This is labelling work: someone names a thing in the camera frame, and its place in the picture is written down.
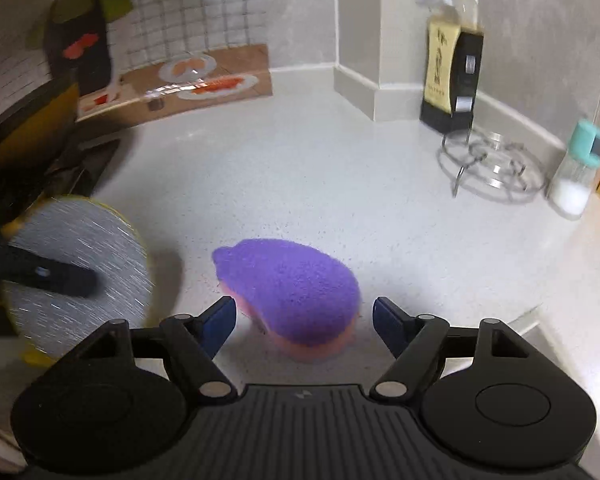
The purple pink sponge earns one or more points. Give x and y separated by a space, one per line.
290 285

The soy sauce bottle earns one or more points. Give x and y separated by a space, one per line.
445 70

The food print wall sticker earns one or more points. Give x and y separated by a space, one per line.
240 65

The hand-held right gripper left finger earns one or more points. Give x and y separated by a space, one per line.
220 322

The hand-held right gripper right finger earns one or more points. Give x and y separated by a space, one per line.
387 322

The round silver yellow scrubber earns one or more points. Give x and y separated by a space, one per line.
95 240

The black gas stove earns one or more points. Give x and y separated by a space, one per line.
80 165

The teal lid salt shaker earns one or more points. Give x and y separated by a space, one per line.
572 190

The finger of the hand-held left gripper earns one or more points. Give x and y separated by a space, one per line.
55 277

